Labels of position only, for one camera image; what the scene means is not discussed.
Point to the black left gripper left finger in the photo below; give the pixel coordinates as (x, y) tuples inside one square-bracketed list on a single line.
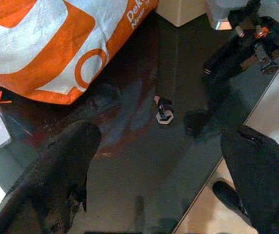
[(54, 170)]

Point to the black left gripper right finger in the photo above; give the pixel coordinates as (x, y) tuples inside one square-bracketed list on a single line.
[(263, 175)]

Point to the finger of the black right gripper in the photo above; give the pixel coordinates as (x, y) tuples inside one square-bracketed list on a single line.
[(223, 61)]

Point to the orange and white shopping bag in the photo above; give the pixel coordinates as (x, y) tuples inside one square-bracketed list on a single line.
[(39, 44)]

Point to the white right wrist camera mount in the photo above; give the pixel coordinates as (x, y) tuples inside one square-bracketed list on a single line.
[(218, 11)]

